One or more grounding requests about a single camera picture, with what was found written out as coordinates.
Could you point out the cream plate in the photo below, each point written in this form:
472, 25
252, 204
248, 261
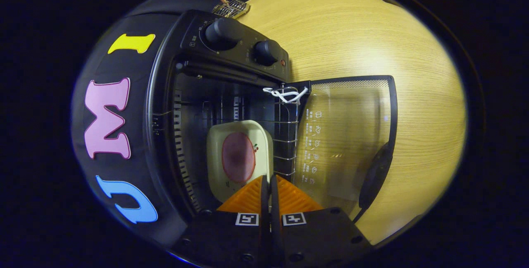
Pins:
217, 168

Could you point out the black oven knob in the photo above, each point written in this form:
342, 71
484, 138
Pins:
268, 52
223, 33

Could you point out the pink ham slice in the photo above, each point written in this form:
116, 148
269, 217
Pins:
238, 158

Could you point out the black toaster oven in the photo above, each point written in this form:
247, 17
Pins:
194, 36

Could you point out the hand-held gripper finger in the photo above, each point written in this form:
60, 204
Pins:
275, 202
264, 202

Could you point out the glass toaster oven door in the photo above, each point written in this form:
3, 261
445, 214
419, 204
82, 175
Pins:
351, 81

